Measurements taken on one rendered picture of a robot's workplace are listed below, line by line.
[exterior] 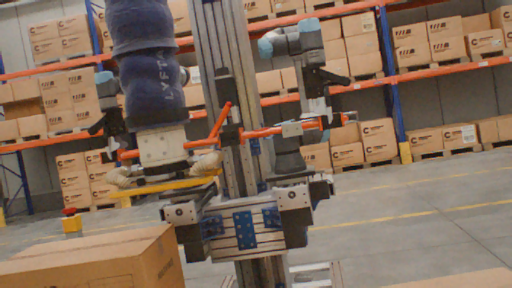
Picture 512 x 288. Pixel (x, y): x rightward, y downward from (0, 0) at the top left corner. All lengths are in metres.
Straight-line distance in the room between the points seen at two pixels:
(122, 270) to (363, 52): 7.65
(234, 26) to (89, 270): 1.32
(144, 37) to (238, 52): 0.79
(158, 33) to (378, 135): 7.44
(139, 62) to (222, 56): 0.79
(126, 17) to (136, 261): 0.79
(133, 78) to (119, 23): 0.19
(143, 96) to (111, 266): 0.56
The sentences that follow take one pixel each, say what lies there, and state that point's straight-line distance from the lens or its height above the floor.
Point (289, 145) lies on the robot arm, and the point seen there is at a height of 1.16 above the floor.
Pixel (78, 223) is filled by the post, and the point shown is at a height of 0.96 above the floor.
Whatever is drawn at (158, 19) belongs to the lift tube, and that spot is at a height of 1.69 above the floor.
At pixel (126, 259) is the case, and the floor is 0.94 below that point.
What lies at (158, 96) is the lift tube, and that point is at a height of 1.44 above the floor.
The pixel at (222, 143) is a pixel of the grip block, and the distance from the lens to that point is 1.60.
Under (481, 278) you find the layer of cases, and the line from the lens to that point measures 2.07.
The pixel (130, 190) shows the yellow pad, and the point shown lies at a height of 1.14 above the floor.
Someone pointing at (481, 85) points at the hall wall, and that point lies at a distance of 10.61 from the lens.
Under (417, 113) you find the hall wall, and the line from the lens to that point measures 10.27.
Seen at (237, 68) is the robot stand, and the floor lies 1.56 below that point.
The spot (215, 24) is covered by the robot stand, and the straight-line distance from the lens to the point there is 2.36.
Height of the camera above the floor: 1.31
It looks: 3 degrees down
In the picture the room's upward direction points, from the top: 10 degrees counter-clockwise
